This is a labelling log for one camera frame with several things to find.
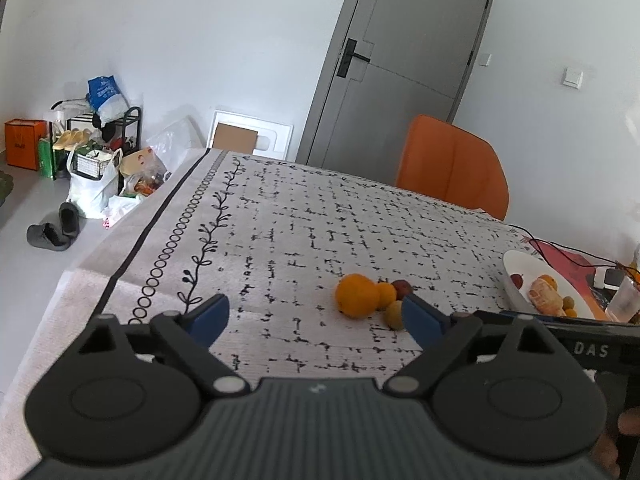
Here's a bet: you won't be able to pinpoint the small yellow-green fruit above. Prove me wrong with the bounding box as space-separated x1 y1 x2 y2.
383 300 404 330

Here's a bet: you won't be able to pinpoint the dark red apple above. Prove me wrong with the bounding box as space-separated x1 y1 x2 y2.
392 280 413 300

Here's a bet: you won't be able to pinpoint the small orange tangerine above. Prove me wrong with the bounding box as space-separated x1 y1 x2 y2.
375 282 397 311

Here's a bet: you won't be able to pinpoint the large orange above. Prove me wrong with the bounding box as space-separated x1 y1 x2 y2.
334 274 380 318

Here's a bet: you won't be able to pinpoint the right human hand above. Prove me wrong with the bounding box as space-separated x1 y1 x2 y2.
590 408 640 479

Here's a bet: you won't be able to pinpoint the clear plastic cup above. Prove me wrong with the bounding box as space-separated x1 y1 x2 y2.
605 278 640 323

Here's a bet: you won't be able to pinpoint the kiwi on plate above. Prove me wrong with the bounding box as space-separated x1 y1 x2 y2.
563 296 575 310

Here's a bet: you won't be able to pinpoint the peeled pomelo segment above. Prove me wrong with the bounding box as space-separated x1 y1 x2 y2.
527 278 563 316

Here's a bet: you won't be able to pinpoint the red orange mat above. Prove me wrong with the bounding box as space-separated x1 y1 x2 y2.
528 238 608 321

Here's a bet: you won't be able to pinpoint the orange on plate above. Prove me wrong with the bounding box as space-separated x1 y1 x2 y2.
539 274 558 290

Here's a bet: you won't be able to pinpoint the small red fruit on plate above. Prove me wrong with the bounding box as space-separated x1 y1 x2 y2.
510 273 524 289

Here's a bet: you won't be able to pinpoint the white round plate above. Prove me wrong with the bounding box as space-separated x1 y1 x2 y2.
502 250 594 320

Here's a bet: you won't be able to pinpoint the patterned grey tablecloth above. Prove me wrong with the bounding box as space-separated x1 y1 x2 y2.
0 148 601 480

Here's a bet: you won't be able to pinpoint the black slippers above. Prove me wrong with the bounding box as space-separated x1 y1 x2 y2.
26 202 80 252

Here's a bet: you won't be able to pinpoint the white shopping bag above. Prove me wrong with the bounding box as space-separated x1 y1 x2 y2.
66 148 122 220

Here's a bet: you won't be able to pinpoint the orange chair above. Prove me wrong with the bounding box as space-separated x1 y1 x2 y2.
395 115 510 220

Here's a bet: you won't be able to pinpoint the black metal rack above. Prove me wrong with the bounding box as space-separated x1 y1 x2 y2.
66 106 143 155

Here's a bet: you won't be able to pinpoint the white foam packaging board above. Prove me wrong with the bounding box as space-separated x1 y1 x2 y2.
206 110 293 160

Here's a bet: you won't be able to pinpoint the green bag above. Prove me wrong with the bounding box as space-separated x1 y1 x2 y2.
38 138 55 180

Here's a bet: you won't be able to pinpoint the blue white plastic bag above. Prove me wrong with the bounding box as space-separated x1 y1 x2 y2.
86 76 129 124

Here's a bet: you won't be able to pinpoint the orange box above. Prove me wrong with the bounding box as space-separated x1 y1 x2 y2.
4 119 47 171

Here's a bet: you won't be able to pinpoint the grey door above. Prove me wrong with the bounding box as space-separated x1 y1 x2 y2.
296 0 492 184

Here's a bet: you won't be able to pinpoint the black cable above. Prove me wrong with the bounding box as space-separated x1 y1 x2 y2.
508 223 637 281

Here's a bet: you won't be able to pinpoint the black door handle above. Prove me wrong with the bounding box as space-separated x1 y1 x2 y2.
336 38 371 78

